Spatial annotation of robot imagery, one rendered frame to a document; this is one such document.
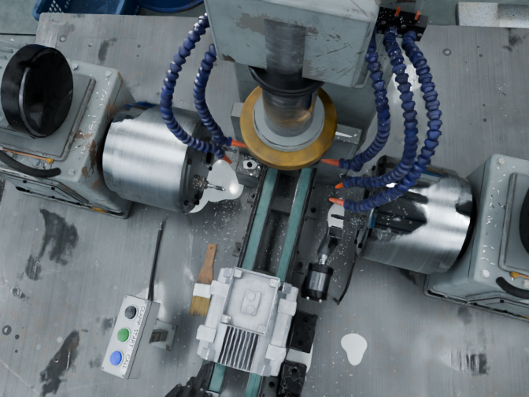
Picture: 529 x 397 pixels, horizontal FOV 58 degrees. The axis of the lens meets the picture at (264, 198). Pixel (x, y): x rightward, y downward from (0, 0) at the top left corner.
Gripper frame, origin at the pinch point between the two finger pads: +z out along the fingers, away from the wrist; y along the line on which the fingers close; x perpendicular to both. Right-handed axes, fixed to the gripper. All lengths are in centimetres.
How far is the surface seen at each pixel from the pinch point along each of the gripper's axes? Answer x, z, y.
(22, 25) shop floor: -57, 160, 156
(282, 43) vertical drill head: -67, -23, -6
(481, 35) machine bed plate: -86, 85, -53
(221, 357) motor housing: -3.9, 4.2, -2.9
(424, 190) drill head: -46, 20, -36
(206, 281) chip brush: -3.4, 36.4, 9.5
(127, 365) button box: 2.6, 1.8, 16.4
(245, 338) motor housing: -9.3, 4.9, -6.9
